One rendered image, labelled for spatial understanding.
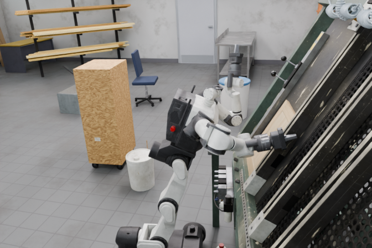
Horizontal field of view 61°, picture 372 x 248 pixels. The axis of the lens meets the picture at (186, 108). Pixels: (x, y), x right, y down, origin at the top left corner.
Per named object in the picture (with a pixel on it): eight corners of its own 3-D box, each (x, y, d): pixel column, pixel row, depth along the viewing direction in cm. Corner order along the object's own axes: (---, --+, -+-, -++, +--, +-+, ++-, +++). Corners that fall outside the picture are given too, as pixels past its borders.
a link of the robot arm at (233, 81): (246, 71, 214) (244, 88, 215) (232, 71, 221) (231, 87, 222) (237, 70, 205) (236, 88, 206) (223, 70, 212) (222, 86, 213)
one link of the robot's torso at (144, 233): (137, 254, 229) (135, 240, 224) (143, 234, 248) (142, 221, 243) (165, 256, 227) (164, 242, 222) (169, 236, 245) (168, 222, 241)
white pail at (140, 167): (136, 174, 369) (132, 138, 352) (160, 177, 361) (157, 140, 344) (124, 190, 340) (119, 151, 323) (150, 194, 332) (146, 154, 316)
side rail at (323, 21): (251, 137, 257) (239, 131, 256) (336, 14, 217) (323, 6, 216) (251, 140, 252) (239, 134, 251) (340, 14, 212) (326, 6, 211)
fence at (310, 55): (247, 148, 233) (242, 146, 233) (327, 34, 199) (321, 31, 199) (247, 151, 229) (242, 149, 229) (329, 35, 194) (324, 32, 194)
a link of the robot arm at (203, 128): (211, 122, 141) (200, 113, 163) (199, 148, 142) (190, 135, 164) (233, 132, 144) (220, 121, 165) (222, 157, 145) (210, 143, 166)
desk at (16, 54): (57, 61, 1010) (53, 37, 982) (25, 73, 880) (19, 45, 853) (38, 61, 1028) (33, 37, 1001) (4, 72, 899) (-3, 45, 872)
